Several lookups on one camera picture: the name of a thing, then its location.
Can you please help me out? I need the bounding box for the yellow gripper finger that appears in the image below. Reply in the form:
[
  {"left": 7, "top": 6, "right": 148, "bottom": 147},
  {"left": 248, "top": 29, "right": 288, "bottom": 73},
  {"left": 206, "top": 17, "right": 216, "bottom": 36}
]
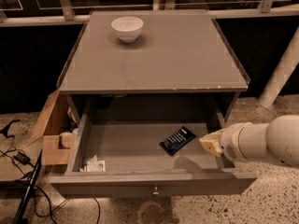
[{"left": 199, "top": 129, "right": 224, "bottom": 157}]

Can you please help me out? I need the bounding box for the dark blue rxbar wrapper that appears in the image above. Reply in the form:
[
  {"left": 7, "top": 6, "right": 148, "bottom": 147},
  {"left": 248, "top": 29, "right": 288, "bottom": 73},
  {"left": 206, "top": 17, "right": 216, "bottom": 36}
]
[{"left": 160, "top": 126, "right": 196, "bottom": 156}]

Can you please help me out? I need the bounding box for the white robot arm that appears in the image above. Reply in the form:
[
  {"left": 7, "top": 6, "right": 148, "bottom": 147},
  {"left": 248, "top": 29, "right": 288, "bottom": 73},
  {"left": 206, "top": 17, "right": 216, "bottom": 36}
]
[{"left": 199, "top": 115, "right": 299, "bottom": 168}]

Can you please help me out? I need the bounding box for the small metal drawer knob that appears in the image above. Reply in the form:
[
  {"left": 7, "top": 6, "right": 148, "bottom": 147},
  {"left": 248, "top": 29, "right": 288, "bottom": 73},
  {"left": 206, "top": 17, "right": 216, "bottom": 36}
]
[{"left": 151, "top": 187, "right": 161, "bottom": 197}]

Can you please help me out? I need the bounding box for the open grey top drawer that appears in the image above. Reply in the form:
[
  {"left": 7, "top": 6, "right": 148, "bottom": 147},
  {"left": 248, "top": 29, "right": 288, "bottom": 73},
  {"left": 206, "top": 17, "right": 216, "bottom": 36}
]
[{"left": 49, "top": 95, "right": 259, "bottom": 199}]

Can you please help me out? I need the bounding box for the grey cabinet with glass top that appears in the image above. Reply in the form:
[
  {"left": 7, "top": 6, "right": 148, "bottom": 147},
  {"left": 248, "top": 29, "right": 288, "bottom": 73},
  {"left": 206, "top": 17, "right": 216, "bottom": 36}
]
[{"left": 59, "top": 9, "right": 248, "bottom": 123}]

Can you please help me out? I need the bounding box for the crumpled white paper packet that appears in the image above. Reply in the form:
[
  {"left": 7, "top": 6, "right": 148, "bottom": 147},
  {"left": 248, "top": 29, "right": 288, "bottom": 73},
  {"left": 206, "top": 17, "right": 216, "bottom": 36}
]
[{"left": 79, "top": 155, "right": 106, "bottom": 172}]

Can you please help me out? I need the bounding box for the white ceramic bowl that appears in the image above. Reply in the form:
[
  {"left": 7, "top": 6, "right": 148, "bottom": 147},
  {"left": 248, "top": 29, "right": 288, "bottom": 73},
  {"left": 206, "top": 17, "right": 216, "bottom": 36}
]
[{"left": 111, "top": 16, "right": 143, "bottom": 43}]

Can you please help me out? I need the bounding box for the brown cardboard box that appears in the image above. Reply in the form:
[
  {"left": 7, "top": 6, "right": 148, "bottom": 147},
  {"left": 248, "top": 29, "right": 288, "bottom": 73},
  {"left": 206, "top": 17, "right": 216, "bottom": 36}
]
[{"left": 28, "top": 90, "right": 76, "bottom": 165}]

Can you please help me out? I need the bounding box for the black power adapter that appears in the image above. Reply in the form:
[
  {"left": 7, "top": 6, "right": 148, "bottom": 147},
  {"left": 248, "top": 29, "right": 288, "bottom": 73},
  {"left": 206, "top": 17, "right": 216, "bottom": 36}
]
[{"left": 13, "top": 152, "right": 30, "bottom": 164}]

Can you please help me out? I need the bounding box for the black tripod leg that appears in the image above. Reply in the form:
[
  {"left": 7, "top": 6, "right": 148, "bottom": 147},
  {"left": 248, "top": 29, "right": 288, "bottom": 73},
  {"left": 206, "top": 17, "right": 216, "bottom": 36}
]
[{"left": 12, "top": 153, "right": 42, "bottom": 224}]

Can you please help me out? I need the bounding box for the black clip on floor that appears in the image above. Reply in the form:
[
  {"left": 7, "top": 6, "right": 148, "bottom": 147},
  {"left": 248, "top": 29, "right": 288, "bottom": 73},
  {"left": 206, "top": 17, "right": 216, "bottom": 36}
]
[{"left": 0, "top": 119, "right": 20, "bottom": 138}]

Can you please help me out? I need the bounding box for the black cable on floor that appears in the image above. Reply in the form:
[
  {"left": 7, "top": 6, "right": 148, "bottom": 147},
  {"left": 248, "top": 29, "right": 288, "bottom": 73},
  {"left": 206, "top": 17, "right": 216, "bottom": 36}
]
[{"left": 0, "top": 146, "right": 102, "bottom": 224}]

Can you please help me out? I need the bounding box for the metal window railing frame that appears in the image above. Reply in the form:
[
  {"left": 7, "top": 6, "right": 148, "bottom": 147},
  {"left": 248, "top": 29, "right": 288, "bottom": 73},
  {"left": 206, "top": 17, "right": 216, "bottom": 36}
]
[{"left": 0, "top": 0, "right": 299, "bottom": 27}]

